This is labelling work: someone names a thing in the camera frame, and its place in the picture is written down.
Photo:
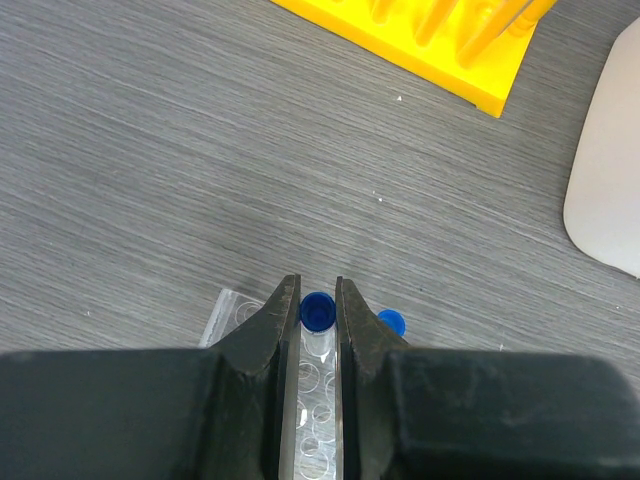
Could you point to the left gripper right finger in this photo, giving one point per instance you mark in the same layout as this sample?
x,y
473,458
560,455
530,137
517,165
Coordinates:
x,y
366,417

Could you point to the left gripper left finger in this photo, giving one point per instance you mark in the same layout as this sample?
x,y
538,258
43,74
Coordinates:
x,y
249,425

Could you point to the blue capped test tube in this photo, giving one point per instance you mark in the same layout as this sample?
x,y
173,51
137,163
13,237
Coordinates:
x,y
318,316
394,320

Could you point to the clear acrylic tube rack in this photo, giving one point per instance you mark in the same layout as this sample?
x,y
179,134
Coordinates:
x,y
315,444

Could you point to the yellow test tube rack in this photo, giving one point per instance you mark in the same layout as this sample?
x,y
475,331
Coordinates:
x,y
471,48

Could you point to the white plastic bin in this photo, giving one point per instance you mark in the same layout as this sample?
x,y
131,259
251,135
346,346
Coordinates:
x,y
601,207

